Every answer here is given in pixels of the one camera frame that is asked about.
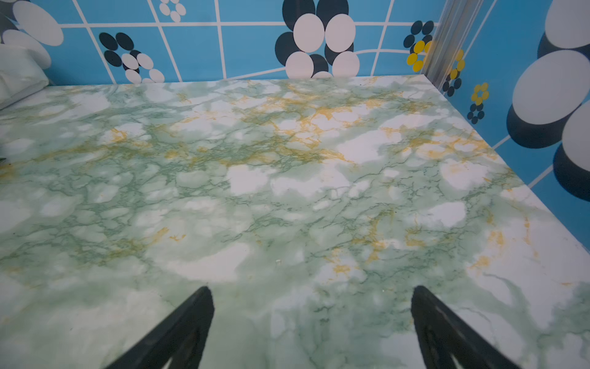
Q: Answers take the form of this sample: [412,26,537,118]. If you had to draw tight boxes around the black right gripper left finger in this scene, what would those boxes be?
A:
[109,286,214,369]

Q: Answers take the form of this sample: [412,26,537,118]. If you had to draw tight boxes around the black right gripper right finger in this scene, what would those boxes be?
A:
[411,285,519,369]

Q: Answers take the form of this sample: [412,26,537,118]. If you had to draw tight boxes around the plain white cloth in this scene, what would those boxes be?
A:
[1,44,49,109]

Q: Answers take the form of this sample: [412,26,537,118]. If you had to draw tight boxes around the aluminium corner post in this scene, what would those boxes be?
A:
[423,0,483,90]

